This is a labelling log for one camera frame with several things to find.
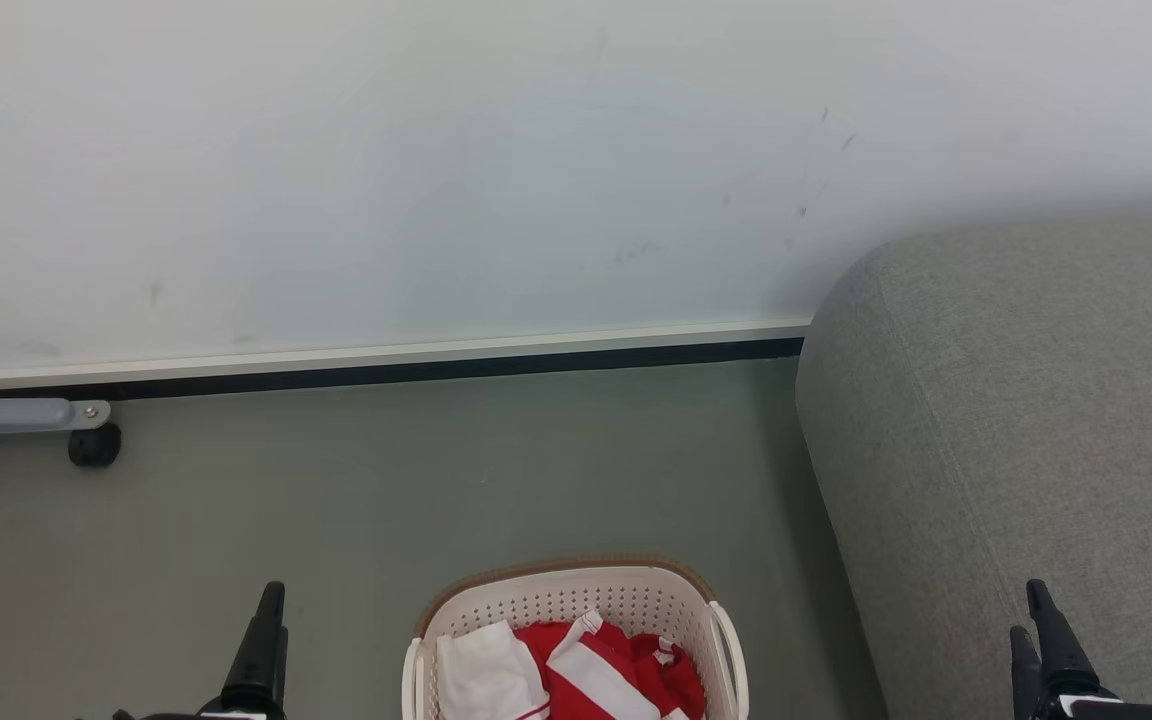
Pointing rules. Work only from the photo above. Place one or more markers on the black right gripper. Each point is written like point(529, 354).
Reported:
point(1106, 710)

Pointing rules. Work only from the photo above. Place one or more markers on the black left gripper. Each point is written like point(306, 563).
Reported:
point(236, 716)

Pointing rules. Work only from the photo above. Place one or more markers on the red white-striped garment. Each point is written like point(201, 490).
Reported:
point(586, 675)

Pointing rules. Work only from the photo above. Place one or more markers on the grey fabric sofa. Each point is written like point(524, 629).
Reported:
point(1016, 430)

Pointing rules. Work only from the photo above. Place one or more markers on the black caster wheel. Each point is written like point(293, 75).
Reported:
point(94, 446)

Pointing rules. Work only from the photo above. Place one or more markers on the cream perforated laundry basket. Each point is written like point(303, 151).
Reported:
point(576, 600)

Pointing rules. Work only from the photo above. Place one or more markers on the white and black baseboard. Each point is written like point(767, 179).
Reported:
point(436, 352)

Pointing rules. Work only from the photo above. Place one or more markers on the grey metal stand leg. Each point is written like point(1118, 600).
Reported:
point(6, 413)

